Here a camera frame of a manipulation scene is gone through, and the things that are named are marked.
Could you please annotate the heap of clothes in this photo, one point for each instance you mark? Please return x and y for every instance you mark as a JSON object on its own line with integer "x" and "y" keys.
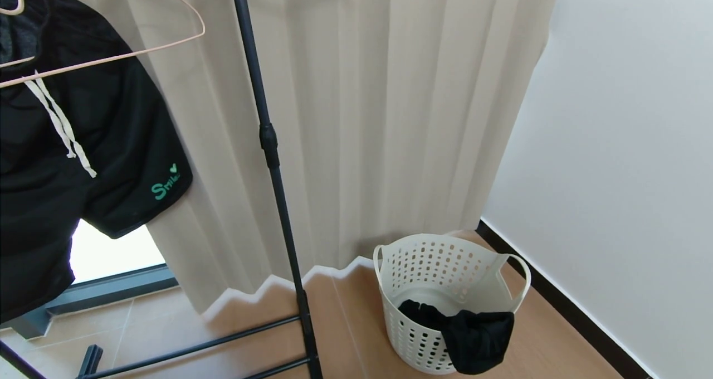
{"x": 479, "y": 334}

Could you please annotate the black shorts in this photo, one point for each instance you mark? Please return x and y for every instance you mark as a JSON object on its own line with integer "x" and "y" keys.
{"x": 111, "y": 117}

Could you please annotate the pink clothes hanger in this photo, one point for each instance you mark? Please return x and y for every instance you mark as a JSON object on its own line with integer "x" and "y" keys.
{"x": 16, "y": 62}
{"x": 111, "y": 58}

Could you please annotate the black clothes rack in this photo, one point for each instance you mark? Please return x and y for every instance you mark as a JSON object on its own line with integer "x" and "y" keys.
{"x": 273, "y": 145}

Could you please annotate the white laundry basket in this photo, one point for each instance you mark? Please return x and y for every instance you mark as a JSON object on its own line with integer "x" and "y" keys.
{"x": 445, "y": 273}

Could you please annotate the beige curtain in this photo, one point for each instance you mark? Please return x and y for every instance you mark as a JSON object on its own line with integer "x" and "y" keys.
{"x": 390, "y": 117}

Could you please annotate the window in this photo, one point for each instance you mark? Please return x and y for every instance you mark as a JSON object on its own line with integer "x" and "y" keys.
{"x": 111, "y": 290}

